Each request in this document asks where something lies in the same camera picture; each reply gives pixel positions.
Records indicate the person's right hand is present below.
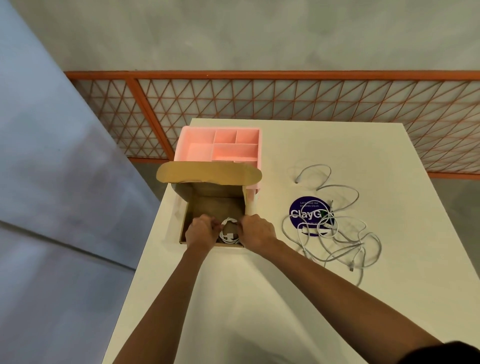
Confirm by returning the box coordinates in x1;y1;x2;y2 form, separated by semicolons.
235;214;278;256

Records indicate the person's left hand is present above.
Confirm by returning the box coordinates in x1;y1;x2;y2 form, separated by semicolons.
185;214;223;251

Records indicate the person's right forearm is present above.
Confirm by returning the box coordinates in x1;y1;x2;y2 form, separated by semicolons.
259;239;444;364

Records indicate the person's left forearm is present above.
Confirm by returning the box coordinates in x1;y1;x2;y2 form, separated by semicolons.
112;244;213;364

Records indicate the brown cardboard box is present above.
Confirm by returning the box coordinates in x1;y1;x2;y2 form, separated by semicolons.
156;161;263;249

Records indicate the round blue sticker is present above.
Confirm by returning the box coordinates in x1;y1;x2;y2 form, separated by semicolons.
289;196;335;238

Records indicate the pink compartment organizer tray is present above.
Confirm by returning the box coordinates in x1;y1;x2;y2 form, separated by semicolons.
174;126;262;205

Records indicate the orange lattice fence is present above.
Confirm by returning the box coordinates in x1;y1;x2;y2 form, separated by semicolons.
64;70;480;181

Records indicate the black sleeve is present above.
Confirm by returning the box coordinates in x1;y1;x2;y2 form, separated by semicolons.
397;340;480;364

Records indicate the white charging cable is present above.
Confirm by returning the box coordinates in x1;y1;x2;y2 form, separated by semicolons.
294;164;360;222
281;210;383;288

